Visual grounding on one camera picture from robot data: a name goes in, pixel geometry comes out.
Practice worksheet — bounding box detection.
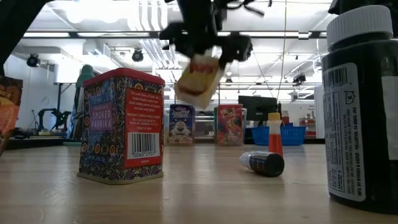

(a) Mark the dark dropper bottle white cap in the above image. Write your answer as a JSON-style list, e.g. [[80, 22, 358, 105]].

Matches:
[[238, 151, 285, 178]]

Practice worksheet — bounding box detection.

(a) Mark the yellow Corn Pops cereal box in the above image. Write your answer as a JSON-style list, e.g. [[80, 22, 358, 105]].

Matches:
[[173, 53, 225, 110]]

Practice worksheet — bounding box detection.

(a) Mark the black ceiling beam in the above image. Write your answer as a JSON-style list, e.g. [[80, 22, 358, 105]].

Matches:
[[23, 30, 327, 39]]

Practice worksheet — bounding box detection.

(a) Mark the blue plastic basket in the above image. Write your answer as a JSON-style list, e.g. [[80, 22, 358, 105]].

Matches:
[[250, 124, 308, 146]]

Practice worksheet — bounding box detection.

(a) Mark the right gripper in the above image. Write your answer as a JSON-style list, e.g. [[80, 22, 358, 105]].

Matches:
[[159, 23, 253, 70]]

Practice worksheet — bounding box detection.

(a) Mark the red Froot Loops cereal box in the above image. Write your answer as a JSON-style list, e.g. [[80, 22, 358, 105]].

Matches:
[[216, 103, 244, 146]]

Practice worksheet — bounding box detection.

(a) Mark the metal box grater green handle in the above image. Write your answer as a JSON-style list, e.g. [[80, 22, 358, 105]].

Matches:
[[72, 64, 96, 141]]

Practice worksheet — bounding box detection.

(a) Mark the black bottle white ribbed cap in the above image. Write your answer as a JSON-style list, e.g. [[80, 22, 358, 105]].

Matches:
[[321, 0, 398, 215]]

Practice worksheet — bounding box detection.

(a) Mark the small red bottle yellow cap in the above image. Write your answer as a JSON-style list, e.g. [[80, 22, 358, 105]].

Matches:
[[266, 112, 284, 157]]

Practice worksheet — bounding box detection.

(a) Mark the black background monitor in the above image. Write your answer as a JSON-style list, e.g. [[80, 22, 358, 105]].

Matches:
[[238, 95, 279, 123]]

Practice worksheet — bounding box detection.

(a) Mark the smoked paprika tin red lid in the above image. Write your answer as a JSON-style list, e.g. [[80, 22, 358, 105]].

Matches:
[[76, 67, 166, 185]]

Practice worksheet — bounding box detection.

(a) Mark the blue Frosted Flakes cereal box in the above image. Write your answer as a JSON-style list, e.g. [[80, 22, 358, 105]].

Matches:
[[168, 103, 196, 146]]

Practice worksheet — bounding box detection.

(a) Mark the black background workstation frame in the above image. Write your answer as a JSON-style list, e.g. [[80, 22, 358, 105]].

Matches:
[[53, 81, 78, 131]]

